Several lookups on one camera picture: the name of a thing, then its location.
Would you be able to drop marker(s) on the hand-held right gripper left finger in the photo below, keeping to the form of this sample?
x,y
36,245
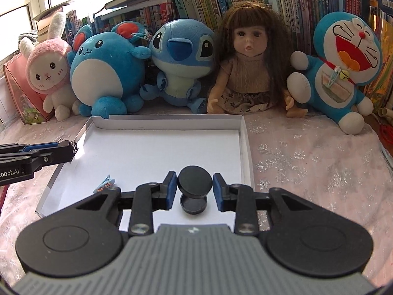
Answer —
x,y
169,192

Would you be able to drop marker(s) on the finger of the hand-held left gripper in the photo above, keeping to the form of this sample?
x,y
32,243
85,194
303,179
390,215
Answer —
x,y
46,159
40,147

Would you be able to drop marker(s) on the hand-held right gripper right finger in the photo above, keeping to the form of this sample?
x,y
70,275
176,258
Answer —
x,y
218,195

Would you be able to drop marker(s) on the black round lid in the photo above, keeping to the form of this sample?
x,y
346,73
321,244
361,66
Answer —
x,y
195,179
193,206

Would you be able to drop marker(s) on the white cardboard box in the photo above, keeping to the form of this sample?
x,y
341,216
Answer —
x,y
153,147

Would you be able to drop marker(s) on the pink house shaped box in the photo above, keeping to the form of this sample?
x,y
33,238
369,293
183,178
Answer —
x,y
21,98

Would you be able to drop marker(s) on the blue hair clip with bears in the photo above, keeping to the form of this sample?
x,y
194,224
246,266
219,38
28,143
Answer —
x,y
104,184

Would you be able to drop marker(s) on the pink bunny plush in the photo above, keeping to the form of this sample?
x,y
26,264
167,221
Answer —
x,y
46,67

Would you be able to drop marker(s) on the blue round mouse plush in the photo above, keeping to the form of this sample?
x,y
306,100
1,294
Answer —
x,y
104,76

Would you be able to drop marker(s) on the stack of books by window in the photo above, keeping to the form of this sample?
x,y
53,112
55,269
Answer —
x,y
46,21

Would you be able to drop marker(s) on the blue alien plush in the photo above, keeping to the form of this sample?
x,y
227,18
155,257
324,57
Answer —
x,y
181,52

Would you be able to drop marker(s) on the long haired doll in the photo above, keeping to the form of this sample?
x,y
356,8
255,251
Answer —
x,y
248,46

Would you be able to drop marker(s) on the blue robot cat plush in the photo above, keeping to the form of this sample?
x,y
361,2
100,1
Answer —
x,y
337,83

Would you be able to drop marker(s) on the grey lying book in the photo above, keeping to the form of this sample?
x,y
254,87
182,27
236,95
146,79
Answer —
x,y
141,2

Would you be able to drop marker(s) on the low row of upright books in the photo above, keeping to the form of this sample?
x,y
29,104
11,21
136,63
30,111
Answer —
x,y
159,15

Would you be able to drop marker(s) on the blue row of upright books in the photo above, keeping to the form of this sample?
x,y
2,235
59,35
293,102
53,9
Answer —
x,y
307,6

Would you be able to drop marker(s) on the shiny colourful bag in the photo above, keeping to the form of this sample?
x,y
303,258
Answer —
x,y
383,52

